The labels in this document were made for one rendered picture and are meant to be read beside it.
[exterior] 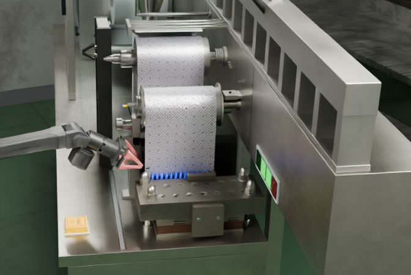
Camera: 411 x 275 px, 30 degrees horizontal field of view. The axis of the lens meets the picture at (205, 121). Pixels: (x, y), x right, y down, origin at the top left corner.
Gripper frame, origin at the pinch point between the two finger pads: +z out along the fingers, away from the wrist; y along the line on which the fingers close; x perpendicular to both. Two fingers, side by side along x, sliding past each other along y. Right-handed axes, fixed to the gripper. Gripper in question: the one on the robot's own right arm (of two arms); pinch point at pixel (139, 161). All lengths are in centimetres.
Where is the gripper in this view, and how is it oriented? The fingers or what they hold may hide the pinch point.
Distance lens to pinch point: 255.7
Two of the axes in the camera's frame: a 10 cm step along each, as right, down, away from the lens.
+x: 5.2, -8.2, -2.5
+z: 8.3, 4.2, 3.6
